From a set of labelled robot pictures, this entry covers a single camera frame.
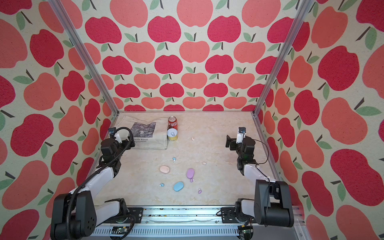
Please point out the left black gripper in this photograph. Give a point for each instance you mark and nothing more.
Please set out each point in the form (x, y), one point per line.
(125, 143)

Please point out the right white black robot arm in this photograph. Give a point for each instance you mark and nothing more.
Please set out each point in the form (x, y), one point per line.
(272, 204)

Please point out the pink earbud charging case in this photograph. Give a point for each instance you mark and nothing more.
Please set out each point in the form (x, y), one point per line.
(164, 169)

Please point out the purple earbud charging case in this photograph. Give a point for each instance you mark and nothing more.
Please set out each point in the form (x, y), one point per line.
(190, 173)

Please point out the left aluminium frame post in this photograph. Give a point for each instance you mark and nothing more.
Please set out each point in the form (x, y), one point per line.
(71, 31)

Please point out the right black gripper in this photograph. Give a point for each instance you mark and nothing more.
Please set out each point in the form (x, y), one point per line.
(231, 141)

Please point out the blue earbud charging case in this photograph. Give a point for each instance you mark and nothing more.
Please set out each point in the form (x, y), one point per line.
(178, 186)

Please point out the right aluminium frame post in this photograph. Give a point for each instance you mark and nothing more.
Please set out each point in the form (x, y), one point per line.
(286, 47)

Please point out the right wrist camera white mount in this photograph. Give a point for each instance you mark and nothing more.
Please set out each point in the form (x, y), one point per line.
(240, 135)

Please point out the yellow tin can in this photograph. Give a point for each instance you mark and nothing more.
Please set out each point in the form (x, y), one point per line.
(172, 134)

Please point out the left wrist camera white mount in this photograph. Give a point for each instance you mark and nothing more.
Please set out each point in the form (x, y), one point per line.
(113, 133)

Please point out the red cola can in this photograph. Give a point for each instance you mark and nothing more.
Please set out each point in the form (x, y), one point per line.
(172, 123)

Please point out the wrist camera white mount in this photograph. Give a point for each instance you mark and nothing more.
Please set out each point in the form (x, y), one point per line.
(240, 135)
(113, 133)

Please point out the beige Monet tote bag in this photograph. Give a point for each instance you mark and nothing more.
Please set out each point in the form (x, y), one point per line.
(148, 135)

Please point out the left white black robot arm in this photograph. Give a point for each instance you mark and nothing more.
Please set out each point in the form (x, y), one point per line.
(74, 214)

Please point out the aluminium frame post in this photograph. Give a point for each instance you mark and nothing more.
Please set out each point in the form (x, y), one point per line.
(286, 47)
(71, 31)

